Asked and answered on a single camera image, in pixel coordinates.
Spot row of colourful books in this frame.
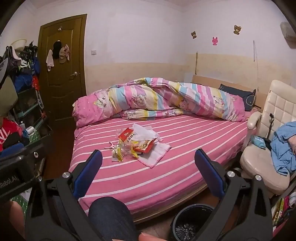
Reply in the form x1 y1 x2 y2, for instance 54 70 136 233
272 196 292 226

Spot white air conditioner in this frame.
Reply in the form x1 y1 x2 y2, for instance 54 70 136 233
280 22 296 45

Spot clear plastic wrapper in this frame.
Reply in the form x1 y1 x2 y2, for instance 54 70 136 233
114 141 137 160

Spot white tissue paper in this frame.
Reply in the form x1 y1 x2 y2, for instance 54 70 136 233
132 123 160 142

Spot black storage shelf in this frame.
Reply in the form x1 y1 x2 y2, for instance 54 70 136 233
13 88 53 139

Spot dark blue pillow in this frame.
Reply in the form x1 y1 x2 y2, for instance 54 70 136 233
218 84 257 112

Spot brown wooden door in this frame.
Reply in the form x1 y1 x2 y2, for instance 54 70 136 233
38 14 88 130

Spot light blue clothes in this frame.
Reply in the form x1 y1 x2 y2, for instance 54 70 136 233
270 121 296 175

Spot olive green object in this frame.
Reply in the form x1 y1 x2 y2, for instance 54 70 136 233
0 76 18 116

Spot bed with pink striped sheet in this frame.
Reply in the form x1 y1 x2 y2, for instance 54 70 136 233
69 111 257 224

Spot blue face mask packet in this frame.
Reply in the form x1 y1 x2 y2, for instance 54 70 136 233
251 136 266 149

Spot tan cap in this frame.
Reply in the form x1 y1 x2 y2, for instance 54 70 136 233
58 46 67 64

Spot pink cartoon print comforter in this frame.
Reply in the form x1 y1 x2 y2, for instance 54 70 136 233
72 77 249 128

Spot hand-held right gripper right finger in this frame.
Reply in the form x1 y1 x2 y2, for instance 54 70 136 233
194 149 274 241

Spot person's left forearm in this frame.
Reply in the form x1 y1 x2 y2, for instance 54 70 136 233
0 200 25 235

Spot black cable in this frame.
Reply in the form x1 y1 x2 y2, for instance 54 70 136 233
268 113 275 139

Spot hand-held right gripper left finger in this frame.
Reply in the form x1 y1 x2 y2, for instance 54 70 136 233
25 149 103 241

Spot pile of hanging clothes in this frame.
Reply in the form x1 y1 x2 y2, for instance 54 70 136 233
5 40 42 93

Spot person's leg in jeans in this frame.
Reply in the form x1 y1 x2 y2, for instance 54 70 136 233
88 197 141 241

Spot white cloth with pink edge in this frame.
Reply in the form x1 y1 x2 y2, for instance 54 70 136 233
137 141 171 169

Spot white plastic basin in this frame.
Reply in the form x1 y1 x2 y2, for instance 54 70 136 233
10 39 28 50

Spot wooden headboard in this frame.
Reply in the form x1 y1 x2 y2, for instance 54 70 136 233
191 75 267 113

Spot white padded office chair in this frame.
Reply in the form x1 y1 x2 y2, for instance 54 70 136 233
240 80 296 196

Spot red cloth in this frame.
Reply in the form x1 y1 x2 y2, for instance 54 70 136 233
0 118 23 151

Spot red and yellow snack packet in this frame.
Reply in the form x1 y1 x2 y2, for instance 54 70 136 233
131 138 158 154

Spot black cap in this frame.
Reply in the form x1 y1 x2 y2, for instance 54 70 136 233
52 41 62 59

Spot dark blue trash bin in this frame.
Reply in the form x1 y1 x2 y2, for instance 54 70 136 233
171 204 216 241

